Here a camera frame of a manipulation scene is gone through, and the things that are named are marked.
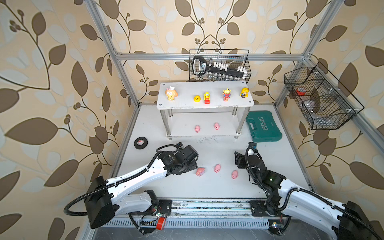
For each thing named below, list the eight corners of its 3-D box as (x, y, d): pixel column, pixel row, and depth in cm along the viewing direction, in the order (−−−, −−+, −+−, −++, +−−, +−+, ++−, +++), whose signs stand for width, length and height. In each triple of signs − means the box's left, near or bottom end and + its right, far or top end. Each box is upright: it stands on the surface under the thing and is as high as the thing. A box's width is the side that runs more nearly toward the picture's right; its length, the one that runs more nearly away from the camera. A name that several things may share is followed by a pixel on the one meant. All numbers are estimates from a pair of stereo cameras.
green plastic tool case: (252, 142, 101) (254, 137, 96) (244, 115, 116) (246, 110, 112) (280, 141, 100) (283, 137, 96) (269, 115, 116) (271, 110, 112)
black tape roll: (133, 149, 99) (132, 147, 97) (136, 138, 104) (135, 136, 102) (146, 149, 99) (145, 147, 97) (149, 138, 104) (148, 136, 102)
